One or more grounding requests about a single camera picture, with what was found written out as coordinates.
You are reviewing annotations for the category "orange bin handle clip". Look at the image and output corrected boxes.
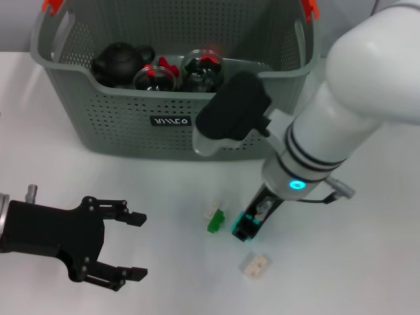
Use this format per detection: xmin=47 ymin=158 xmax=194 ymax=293
xmin=301 ymin=0 xmax=320 ymax=23
xmin=41 ymin=0 xmax=63 ymax=16

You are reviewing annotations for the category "teal square toy brick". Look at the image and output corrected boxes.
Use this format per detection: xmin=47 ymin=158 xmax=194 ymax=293
xmin=230 ymin=211 xmax=263 ymax=243

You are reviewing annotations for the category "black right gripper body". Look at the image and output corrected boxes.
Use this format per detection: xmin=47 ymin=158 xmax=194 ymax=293
xmin=245 ymin=182 xmax=285 ymax=218

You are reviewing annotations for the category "small white toy brick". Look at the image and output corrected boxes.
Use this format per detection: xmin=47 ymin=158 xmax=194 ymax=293
xmin=203 ymin=200 xmax=221 ymax=220

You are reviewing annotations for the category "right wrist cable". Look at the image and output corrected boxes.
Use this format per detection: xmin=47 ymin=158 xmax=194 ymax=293
xmin=297 ymin=176 xmax=358 ymax=205

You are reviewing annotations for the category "black clay teapot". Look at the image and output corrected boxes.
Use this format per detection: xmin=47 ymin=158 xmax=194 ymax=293
xmin=90 ymin=41 xmax=156 ymax=88

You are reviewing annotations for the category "grey perforated plastic storage bin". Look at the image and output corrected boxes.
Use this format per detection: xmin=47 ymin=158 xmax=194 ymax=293
xmin=30 ymin=0 xmax=321 ymax=161

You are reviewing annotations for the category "dark red long brick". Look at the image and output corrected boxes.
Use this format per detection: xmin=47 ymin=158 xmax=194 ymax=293
xmin=157 ymin=57 xmax=180 ymax=77

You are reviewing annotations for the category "glass jar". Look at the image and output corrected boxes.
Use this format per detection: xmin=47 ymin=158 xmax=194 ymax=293
xmin=133 ymin=65 xmax=178 ymax=92
xmin=180 ymin=49 xmax=226 ymax=93

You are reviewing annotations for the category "green toy brick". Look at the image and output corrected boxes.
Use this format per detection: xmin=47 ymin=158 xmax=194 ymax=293
xmin=207 ymin=209 xmax=226 ymax=233

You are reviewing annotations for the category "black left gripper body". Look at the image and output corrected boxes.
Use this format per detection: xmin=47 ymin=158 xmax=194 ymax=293
xmin=0 ymin=195 xmax=106 ymax=284

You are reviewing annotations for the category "translucent white toy brick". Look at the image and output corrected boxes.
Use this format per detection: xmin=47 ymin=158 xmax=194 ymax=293
xmin=238 ymin=252 xmax=274 ymax=280

